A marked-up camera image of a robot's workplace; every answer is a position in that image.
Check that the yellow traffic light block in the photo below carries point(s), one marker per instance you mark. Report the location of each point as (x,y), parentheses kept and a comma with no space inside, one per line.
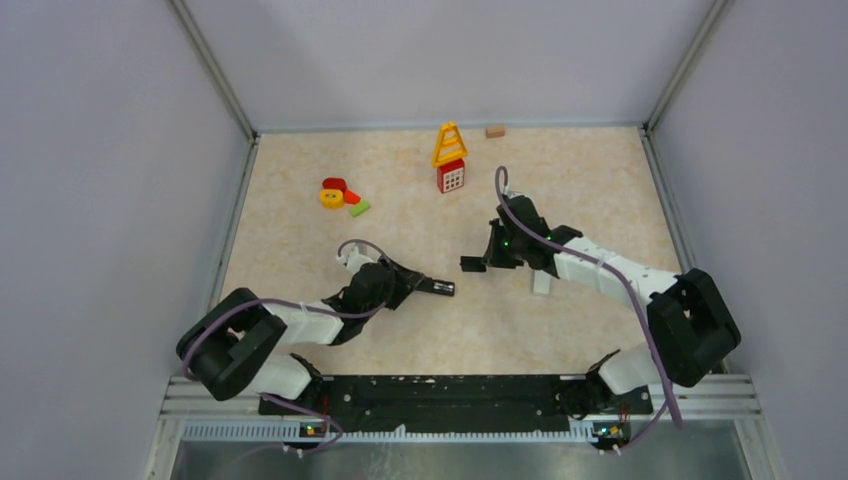
(332,198)

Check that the small wooden cube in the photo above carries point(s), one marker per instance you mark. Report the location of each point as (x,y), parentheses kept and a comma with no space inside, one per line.
(495,131)

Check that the red window toy block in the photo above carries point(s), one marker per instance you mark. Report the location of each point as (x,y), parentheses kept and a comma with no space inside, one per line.
(451,176)

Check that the black TV remote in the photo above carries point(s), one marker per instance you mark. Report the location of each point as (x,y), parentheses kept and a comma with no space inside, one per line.
(435,286)

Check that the white air conditioner remote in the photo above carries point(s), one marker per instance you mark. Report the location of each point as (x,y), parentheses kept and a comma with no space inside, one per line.
(541,283)

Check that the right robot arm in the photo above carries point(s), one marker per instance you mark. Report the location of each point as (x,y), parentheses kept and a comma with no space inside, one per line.
(688,327)

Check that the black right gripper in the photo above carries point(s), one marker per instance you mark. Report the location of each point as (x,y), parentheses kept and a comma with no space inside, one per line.
(493,257)

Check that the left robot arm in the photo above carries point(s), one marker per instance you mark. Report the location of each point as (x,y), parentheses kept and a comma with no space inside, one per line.
(231,349)

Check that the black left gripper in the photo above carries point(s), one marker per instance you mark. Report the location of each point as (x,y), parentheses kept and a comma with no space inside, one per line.
(404,282)

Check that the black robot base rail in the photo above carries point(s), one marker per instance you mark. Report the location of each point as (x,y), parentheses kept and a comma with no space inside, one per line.
(480,406)

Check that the black remote battery cover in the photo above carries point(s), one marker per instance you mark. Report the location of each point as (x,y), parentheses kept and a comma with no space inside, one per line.
(472,264)

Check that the red rounded toy block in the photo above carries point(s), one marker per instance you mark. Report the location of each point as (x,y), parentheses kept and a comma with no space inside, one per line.
(335,183)

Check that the orange triangular toy block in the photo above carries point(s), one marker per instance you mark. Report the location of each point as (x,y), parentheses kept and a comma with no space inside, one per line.
(351,198)

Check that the green toy block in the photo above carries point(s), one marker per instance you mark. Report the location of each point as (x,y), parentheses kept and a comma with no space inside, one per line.
(359,208)

